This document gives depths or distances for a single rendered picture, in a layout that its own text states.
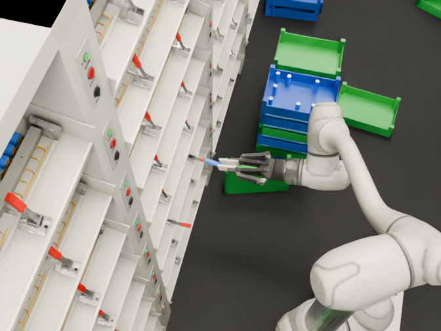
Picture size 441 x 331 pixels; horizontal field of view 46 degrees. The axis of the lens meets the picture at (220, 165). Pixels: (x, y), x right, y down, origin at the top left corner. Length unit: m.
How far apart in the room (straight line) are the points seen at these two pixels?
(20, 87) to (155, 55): 0.62
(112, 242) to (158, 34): 0.49
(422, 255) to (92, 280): 0.71
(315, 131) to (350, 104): 1.17
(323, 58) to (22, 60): 2.00
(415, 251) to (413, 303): 1.20
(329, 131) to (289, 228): 0.87
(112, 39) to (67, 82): 0.25
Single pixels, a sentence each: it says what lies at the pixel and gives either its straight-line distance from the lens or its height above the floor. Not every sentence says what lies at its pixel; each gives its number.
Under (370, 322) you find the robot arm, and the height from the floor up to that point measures 0.53.
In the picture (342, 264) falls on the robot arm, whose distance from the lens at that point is 1.16.
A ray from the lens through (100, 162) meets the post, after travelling 0.92.
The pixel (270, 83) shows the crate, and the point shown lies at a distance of 2.28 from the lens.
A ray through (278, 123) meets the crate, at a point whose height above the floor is 0.35.
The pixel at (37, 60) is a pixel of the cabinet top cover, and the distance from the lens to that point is 0.65.
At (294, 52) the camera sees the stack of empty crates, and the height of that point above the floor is 0.32.
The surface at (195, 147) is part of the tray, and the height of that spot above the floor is 0.50.
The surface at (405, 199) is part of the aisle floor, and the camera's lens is 2.58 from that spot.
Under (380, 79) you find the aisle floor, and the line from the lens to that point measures 2.94.
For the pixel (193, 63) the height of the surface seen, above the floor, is 0.89.
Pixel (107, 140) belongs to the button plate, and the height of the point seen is 1.40.
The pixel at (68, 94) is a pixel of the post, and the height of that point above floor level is 1.57.
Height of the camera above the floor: 2.17
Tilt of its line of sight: 60 degrees down
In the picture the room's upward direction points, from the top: 2 degrees clockwise
